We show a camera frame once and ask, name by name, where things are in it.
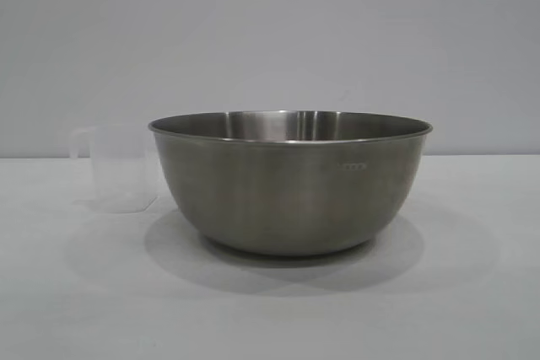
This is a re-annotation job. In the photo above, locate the clear plastic measuring cup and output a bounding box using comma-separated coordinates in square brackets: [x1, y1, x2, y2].
[69, 123, 161, 212]

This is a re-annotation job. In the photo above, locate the stainless steel mixing bowl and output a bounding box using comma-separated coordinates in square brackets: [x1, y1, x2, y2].
[147, 109, 435, 256]

